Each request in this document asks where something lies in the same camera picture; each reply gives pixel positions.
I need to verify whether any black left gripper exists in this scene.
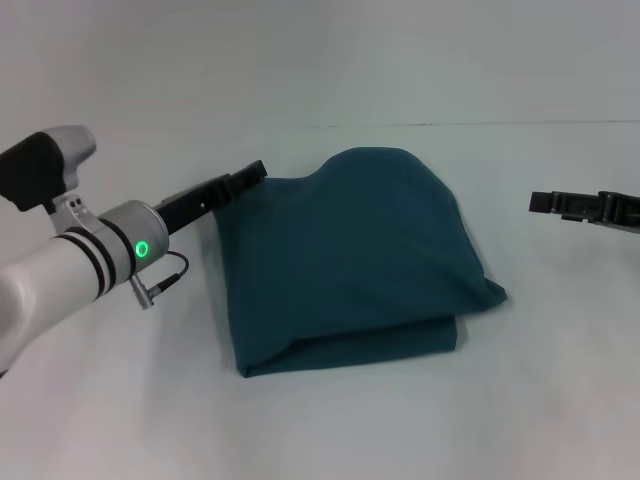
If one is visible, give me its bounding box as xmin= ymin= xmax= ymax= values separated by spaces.
xmin=152 ymin=159 xmax=268 ymax=236

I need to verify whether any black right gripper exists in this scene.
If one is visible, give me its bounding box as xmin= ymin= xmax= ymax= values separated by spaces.
xmin=528 ymin=189 xmax=640 ymax=234

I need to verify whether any blue teal shirt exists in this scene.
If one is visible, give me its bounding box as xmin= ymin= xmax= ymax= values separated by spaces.
xmin=213 ymin=146 xmax=510 ymax=380

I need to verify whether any left gripper cable with plug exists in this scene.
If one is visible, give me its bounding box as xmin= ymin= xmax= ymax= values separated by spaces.
xmin=128 ymin=251 xmax=190 ymax=311

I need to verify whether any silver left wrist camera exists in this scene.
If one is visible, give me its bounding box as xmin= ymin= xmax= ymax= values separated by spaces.
xmin=0 ymin=124 xmax=97 ymax=231

